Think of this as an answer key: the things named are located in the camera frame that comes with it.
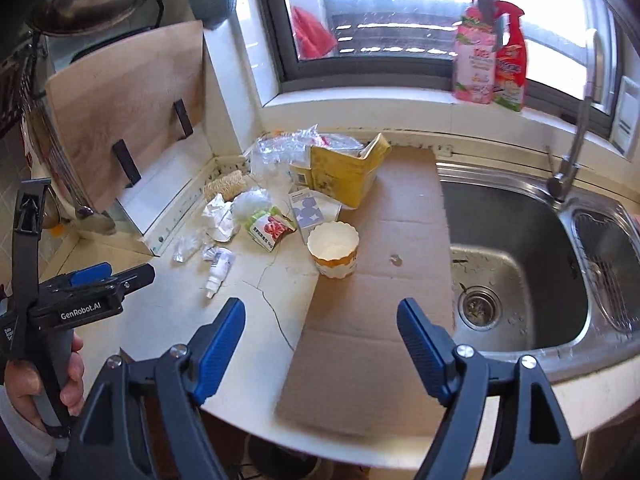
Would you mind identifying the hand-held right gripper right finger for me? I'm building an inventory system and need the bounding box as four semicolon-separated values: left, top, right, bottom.
396;298;583;480

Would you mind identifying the person's left hand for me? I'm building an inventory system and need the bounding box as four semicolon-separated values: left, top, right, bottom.
2;332;86;431

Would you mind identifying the small white plastic bag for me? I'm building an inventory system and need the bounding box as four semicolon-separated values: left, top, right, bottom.
232;187;274;226

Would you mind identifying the white wall outlet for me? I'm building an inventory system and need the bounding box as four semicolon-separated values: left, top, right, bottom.
612;75;640;157

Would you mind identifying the brown cardboard sheet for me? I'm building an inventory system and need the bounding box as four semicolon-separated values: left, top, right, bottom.
275;146;457;437

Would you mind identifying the dark window frame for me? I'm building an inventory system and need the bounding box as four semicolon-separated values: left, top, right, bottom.
252;0;626;141

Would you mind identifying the pink detergent bottle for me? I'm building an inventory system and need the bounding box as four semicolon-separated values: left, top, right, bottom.
452;0;499;106

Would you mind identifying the wooden cutting board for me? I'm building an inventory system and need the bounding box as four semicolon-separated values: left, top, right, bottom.
45;20;206;213

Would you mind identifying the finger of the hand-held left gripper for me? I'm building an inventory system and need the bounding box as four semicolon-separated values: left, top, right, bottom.
42;262;114;296
107;263;156;306

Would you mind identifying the black board holder bracket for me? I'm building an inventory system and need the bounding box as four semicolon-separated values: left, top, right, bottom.
172;99;195;139
112;139;142;188

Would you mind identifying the small clear wrapper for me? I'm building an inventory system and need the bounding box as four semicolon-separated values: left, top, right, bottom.
172;236;201;264

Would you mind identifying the person's left forearm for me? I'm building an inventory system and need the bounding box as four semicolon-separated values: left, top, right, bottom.
0;390;68;480

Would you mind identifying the white tissue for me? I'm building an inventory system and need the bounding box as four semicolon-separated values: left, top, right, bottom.
201;192;241;242

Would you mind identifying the small white blue box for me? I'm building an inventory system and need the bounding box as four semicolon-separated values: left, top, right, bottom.
287;186;344;246

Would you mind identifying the stainless steel sink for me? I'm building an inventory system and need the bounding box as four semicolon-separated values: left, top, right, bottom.
434;160;640;377

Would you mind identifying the steel faucet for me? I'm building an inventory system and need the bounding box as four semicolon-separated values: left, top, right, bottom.
545;27;609;202

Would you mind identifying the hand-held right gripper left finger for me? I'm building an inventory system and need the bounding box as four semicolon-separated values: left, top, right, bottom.
60;298;247;480

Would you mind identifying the sink drain strainer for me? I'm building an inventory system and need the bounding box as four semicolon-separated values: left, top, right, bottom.
457;285;503;329

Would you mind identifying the green red snack packet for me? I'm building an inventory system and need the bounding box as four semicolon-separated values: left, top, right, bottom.
245;206;297;254

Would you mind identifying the beige loofah scrubber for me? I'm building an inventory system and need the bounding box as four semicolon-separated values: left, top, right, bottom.
203;170;249;204

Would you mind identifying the yellow cardboard box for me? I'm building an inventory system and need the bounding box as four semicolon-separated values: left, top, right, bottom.
289;132;392;210

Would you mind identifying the translucent plastic bag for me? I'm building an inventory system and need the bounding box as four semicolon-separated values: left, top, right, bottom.
248;125;322;187

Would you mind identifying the wire sink basket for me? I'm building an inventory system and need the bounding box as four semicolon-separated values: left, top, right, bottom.
569;206;640;334

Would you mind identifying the white orange paper cup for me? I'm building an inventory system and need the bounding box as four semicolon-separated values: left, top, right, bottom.
306;222;360;280

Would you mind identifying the red cloth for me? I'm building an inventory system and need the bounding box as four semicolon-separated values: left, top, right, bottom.
290;6;339;61

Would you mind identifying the red spray bottle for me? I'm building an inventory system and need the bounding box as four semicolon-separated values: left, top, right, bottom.
492;1;529;113

